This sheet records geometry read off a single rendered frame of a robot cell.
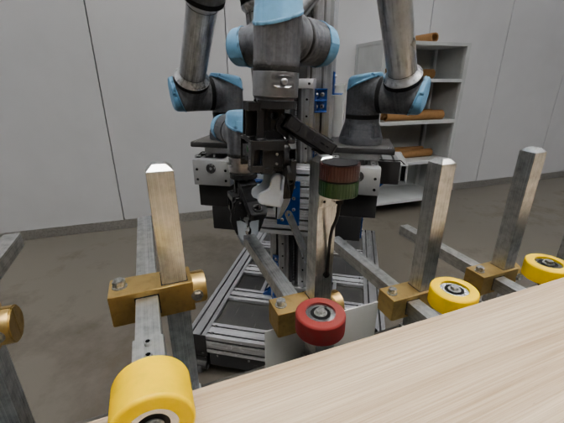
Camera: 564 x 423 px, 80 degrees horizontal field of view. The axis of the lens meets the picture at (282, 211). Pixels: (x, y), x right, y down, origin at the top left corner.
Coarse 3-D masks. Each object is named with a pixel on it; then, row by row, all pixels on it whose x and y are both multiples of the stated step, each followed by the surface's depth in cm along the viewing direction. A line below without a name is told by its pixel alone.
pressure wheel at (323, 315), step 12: (312, 300) 56; (324, 300) 56; (300, 312) 53; (312, 312) 54; (324, 312) 53; (336, 312) 53; (300, 324) 52; (312, 324) 51; (324, 324) 51; (336, 324) 51; (300, 336) 52; (312, 336) 51; (324, 336) 50; (336, 336) 51
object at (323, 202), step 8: (328, 160) 50; (336, 160) 50; (344, 160) 50; (352, 160) 50; (336, 184) 48; (344, 184) 48; (320, 200) 54; (328, 200) 55; (336, 200) 49; (336, 216) 53; (336, 224) 54; (328, 240) 57; (328, 248) 57; (328, 256) 58; (328, 264) 59; (328, 272) 59
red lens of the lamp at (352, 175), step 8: (320, 168) 50; (328, 168) 48; (336, 168) 47; (344, 168) 47; (352, 168) 47; (320, 176) 50; (328, 176) 48; (336, 176) 48; (344, 176) 48; (352, 176) 48
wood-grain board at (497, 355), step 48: (528, 288) 61; (384, 336) 49; (432, 336) 49; (480, 336) 49; (528, 336) 49; (240, 384) 42; (288, 384) 42; (336, 384) 42; (384, 384) 42; (432, 384) 42; (480, 384) 42; (528, 384) 42
